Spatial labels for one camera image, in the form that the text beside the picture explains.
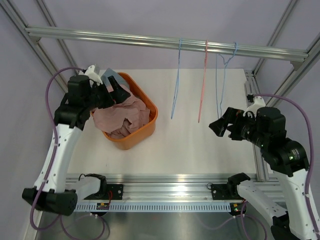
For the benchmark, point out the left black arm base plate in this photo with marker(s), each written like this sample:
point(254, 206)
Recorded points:
point(107, 192)

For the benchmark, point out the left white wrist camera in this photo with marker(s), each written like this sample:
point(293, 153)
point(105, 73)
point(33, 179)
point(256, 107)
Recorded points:
point(93, 73)

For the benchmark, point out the aluminium frame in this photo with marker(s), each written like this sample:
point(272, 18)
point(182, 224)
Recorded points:
point(25, 128)

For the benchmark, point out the pink skirt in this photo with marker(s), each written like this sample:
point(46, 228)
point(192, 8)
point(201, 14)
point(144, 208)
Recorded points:
point(121, 120)

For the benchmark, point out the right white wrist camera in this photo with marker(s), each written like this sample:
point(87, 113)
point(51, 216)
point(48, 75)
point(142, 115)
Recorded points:
point(257, 102)

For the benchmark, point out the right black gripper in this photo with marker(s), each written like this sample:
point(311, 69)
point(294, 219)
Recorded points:
point(231, 115)

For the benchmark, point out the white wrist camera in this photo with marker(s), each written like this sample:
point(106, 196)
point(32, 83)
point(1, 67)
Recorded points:
point(257, 102)
point(93, 73)

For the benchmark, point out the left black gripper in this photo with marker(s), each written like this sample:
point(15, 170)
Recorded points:
point(118, 95)

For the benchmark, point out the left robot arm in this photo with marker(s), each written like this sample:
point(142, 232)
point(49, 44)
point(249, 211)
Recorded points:
point(49, 192)

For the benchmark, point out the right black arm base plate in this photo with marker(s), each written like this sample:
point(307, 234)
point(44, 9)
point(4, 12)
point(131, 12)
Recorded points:
point(221, 192)

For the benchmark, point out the white slotted cable duct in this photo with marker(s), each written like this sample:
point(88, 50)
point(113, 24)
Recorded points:
point(161, 207)

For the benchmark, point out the orange plastic basket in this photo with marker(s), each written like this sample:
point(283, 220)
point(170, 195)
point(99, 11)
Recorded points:
point(127, 83)

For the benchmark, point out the aluminium hanging rail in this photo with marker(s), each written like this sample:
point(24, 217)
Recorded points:
point(233, 49)

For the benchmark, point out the pink wire hanger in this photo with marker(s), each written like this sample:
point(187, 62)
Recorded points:
point(203, 81)

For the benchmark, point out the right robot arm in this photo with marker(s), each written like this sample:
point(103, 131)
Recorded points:
point(289, 162)

